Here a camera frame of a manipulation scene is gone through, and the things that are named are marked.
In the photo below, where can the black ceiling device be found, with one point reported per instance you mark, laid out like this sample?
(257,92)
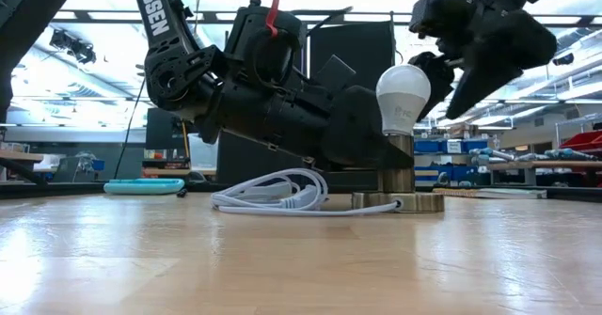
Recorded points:
(75,47)

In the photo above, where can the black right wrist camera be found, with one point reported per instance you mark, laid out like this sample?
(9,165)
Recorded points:
(437,9)

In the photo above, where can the small wooden table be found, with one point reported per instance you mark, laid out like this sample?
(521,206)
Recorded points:
(19,156)

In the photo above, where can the black ceiling camera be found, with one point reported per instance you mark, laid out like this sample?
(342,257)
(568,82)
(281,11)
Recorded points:
(563,59)

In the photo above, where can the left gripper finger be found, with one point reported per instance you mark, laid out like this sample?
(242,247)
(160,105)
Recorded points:
(357,136)
(335,73)

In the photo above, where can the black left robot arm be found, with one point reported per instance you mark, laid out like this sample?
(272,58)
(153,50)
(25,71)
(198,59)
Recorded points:
(179,75)

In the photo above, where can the blue storage bin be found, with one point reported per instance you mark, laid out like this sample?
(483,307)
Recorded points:
(428,146)
(475,146)

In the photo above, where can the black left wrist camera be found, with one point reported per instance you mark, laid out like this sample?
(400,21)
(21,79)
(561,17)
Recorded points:
(263,51)

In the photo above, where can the red storage bin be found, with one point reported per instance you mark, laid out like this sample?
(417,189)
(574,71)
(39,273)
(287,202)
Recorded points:
(585,141)

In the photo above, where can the black monitor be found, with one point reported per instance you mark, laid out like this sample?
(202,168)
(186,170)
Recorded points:
(162,136)

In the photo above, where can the translucent plastic bin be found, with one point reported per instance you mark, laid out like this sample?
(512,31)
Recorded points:
(203,159)

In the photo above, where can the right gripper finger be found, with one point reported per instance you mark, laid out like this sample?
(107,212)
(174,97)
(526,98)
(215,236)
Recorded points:
(508,47)
(439,75)

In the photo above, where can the teal flat tray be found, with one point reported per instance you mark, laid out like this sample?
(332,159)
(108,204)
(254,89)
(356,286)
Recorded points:
(141,187)

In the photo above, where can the brass lamp base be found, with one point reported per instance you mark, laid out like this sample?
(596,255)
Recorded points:
(400,202)

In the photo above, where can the olive green notebook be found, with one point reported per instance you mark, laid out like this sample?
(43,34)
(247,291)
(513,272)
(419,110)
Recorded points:
(494,193)

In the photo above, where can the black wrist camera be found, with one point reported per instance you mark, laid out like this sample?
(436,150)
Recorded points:
(437,9)
(263,51)

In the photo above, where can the long wooden workbench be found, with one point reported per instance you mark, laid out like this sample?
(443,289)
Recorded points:
(564,165)

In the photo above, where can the white lightbulb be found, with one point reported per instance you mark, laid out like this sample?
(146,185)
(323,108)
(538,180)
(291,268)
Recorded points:
(402,94)

